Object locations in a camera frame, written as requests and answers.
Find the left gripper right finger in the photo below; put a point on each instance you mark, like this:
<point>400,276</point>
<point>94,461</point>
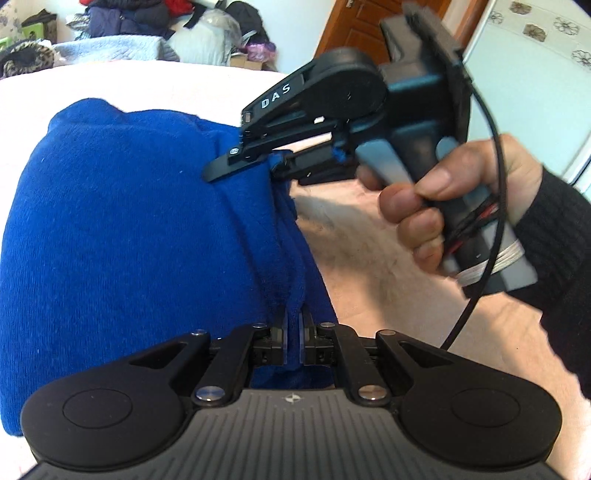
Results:
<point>337,346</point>

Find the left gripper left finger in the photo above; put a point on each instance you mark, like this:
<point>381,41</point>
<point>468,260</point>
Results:
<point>232,360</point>

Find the blue knitted garment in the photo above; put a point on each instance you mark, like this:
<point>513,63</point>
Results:
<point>114,243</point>

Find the right forearm black sleeve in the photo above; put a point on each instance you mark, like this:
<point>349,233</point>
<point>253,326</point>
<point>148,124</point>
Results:
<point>555,233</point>

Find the dark clothes pile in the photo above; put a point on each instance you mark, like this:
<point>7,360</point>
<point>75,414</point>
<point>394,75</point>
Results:
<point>134,17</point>

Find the right hand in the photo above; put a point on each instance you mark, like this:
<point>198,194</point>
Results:
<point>420,227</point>

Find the pink floral bed cover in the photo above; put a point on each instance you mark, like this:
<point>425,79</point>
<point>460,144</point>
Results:
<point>373,282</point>

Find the brown wooden door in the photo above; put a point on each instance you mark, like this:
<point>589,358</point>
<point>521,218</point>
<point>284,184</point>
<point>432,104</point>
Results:
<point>357,23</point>

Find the purple bag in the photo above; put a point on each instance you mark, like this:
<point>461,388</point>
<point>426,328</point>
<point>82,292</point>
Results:
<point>261,52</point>

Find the white wardrobe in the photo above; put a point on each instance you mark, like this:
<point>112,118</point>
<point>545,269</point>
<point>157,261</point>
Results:
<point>531,62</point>

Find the light blue bag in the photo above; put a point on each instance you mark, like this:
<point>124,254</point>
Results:
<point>208,41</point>

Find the light blue towel blanket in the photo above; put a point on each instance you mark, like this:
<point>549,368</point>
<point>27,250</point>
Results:
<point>118,47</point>

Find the green plastic item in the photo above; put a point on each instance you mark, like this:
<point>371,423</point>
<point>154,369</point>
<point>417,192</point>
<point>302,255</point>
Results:
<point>34,32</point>

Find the leopard print cloth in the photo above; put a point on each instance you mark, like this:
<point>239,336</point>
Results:
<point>27,56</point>

